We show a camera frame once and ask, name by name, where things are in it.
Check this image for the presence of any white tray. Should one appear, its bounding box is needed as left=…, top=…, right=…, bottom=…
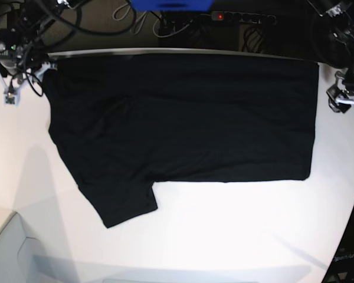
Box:
left=0, top=213, right=43, bottom=283

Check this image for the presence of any black graphic t-shirt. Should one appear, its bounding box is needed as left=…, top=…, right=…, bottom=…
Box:
left=42, top=54, right=319, bottom=228

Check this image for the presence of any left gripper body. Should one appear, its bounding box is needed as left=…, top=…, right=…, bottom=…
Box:
left=326, top=70, right=354, bottom=114

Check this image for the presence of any black power strip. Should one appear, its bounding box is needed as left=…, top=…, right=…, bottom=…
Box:
left=210, top=11, right=277, bottom=25

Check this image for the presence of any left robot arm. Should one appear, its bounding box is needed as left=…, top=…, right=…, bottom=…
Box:
left=308, top=1, right=354, bottom=113

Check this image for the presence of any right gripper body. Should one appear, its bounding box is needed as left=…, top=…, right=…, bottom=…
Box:
left=0, top=62, right=57, bottom=96

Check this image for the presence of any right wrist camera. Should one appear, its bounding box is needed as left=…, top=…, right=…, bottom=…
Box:
left=4, top=93, right=20, bottom=106

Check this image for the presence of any blue box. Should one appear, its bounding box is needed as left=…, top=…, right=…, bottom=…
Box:
left=131, top=0, right=213, bottom=11

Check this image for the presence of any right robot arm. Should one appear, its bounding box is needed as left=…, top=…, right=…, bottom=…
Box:
left=0, top=1, right=137, bottom=104

